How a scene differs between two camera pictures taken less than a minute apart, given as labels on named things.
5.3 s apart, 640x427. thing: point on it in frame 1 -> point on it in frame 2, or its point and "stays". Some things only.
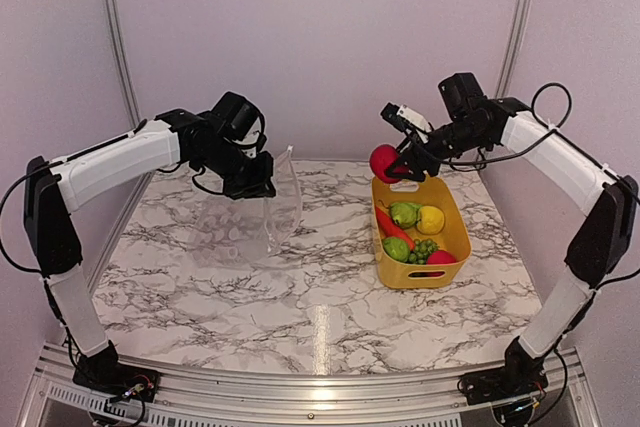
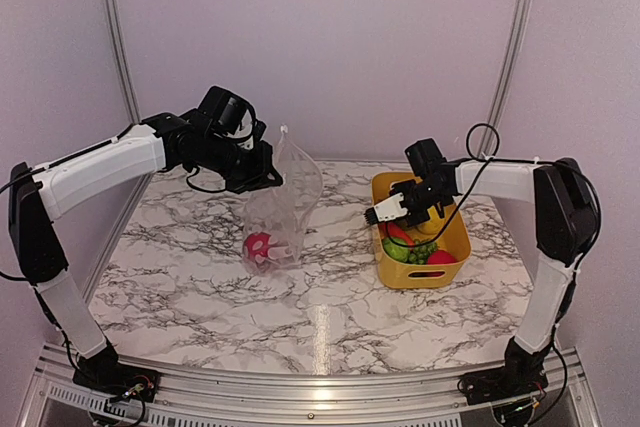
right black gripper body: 462,139 -> 424,195
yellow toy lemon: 431,220 stays
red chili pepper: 391,229 stays
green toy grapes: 422,249 stays
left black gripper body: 240,176 stays
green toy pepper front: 396,248 stays
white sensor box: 403,117 -> 390,208
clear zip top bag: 230,231 -> 275,223
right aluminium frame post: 522,5 stays
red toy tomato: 380,158 -> 256,244
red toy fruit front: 439,257 stays
